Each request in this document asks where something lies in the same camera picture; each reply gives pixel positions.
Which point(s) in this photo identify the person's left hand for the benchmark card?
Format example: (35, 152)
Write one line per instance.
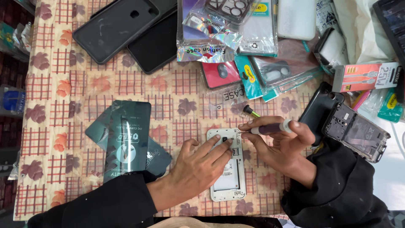
(193, 172)

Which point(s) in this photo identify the person's right hand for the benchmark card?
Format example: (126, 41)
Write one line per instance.
(286, 158)

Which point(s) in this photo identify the purple precision screwdriver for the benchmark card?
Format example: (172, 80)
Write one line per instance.
(272, 128)

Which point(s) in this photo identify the white phone with back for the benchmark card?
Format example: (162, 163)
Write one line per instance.
(229, 180)

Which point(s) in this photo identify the dark green screen protector packet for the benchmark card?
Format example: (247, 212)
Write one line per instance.
(158, 158)
(96, 129)

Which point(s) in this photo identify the green and black screwdriver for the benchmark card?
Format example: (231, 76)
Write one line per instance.
(250, 110)

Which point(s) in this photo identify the black phone back cover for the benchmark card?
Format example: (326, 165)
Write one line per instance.
(318, 107)

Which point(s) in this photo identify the large dark green protector packet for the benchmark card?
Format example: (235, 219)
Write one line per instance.
(128, 139)

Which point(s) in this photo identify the teal packet with grey case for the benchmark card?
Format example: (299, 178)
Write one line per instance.
(275, 74)

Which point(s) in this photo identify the red phone case in packet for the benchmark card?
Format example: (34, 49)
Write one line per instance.
(220, 74)

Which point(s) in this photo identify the brown translucent case packet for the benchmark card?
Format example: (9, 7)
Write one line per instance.
(294, 50)

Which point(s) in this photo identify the small teal packet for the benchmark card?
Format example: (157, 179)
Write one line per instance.
(390, 106)

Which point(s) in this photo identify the black and white phone case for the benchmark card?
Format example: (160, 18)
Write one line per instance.
(332, 47)

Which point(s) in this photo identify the holographic phone case packet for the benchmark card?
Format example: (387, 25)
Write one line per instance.
(196, 52)

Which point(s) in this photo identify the clear packet with yellow label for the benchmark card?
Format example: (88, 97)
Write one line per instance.
(259, 34)

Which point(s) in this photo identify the plain black phone case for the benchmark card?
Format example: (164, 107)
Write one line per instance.
(156, 44)

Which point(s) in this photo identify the patterned floral tablecloth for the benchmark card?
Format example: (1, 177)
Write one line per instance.
(95, 82)

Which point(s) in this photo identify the holographic packet with clear case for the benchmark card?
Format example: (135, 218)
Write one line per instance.
(210, 27)

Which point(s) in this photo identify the white plastic bag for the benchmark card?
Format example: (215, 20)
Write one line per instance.
(360, 28)

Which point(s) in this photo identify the clear case with lens rings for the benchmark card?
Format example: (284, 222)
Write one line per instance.
(229, 9)

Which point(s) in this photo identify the black phone case with cutouts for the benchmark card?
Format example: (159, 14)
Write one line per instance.
(114, 28)

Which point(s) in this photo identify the dark device with black edge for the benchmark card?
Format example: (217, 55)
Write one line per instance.
(394, 25)

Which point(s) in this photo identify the blue item in clear packet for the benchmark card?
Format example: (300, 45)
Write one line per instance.
(12, 101)

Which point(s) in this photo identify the heap of clear packets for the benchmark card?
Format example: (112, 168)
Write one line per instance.
(15, 39)

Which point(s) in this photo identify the disassembled phone frame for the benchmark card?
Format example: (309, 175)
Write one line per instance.
(357, 133)

